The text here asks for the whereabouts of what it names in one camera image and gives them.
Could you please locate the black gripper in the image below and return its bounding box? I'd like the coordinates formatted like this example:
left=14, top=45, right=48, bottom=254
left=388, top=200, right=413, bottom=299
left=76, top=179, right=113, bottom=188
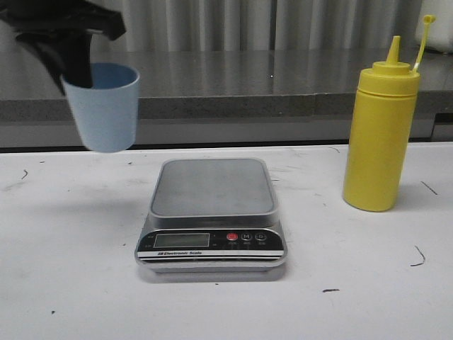
left=1, top=1, right=126, bottom=95

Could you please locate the light blue plastic cup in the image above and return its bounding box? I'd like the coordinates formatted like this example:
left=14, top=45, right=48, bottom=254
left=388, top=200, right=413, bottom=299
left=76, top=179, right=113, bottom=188
left=62, top=62, right=140, bottom=153

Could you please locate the yellow squeeze bottle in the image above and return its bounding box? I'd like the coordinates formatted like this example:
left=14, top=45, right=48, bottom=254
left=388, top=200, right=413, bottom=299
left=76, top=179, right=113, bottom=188
left=343, top=15, right=436, bottom=212

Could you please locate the silver electronic kitchen scale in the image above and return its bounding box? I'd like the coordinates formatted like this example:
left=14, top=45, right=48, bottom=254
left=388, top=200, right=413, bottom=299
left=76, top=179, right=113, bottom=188
left=134, top=158, right=287, bottom=280

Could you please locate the grey stone counter ledge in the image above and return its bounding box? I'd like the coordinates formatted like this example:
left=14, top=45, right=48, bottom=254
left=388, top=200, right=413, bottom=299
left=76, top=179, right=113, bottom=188
left=0, top=49, right=453, bottom=148

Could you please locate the white object on counter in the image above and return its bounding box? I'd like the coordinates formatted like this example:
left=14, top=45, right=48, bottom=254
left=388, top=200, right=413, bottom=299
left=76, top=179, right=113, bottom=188
left=415, top=0, right=453, bottom=54

